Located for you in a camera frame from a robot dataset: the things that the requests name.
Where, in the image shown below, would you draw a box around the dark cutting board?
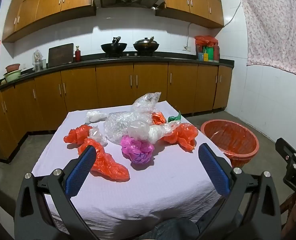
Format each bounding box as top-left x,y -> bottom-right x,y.
48,43 -> 74,68

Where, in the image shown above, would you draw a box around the reddish plastic basin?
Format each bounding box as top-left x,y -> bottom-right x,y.
5,63 -> 21,74

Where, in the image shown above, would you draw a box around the wooden chair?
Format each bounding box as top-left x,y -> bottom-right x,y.
279,192 -> 296,240

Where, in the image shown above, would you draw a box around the large bubble wrap sheet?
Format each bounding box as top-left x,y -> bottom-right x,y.
103,111 -> 153,146

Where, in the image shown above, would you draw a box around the wide orange plastic bag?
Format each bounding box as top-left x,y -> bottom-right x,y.
160,123 -> 199,152

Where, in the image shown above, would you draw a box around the clear plastic bag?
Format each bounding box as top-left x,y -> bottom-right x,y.
88,126 -> 108,147

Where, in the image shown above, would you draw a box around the pink plastic bag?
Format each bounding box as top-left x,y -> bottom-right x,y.
121,134 -> 155,165

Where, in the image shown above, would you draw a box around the floral curtain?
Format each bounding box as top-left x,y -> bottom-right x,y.
236,0 -> 296,78

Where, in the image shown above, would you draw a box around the person's leg in jeans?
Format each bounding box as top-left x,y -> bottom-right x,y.
138,217 -> 201,240

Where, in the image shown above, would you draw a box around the small orange plastic bag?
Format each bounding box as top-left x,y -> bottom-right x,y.
151,112 -> 167,125

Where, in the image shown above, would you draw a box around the black kitchen countertop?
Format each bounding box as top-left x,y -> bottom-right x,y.
0,51 -> 235,98

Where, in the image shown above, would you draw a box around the small bubble wrap sheet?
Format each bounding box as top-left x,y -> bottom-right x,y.
131,92 -> 161,120

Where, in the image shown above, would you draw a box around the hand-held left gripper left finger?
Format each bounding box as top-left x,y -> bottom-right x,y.
14,145 -> 100,240

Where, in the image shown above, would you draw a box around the black gas stove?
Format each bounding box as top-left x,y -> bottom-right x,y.
102,51 -> 156,58

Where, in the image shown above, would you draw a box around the white tablecloth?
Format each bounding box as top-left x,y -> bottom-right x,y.
32,101 -> 232,240

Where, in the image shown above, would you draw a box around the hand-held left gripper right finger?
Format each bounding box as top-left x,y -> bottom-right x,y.
195,143 -> 282,240

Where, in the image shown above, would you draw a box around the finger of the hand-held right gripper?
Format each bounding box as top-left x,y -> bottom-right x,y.
275,137 -> 296,164

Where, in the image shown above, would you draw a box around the translucent white plastic bag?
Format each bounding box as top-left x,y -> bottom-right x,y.
148,121 -> 181,144

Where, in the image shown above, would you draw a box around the long orange plastic bag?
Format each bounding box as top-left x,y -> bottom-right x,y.
77,138 -> 130,182

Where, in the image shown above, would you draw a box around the orange plastic basket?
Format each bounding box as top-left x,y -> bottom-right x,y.
201,120 -> 260,168

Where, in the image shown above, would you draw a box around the wooden base cabinets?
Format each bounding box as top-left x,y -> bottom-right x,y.
0,62 -> 233,161

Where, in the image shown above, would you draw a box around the wooden wall cabinets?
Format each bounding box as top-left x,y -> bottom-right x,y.
155,0 -> 225,28
2,0 -> 97,43

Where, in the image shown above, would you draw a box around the black wok with lid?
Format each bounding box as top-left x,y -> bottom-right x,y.
133,36 -> 160,53

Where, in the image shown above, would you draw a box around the glass jar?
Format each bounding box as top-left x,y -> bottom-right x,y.
32,49 -> 44,72

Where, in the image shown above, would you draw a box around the white cable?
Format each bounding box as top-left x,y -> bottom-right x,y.
187,1 -> 241,48

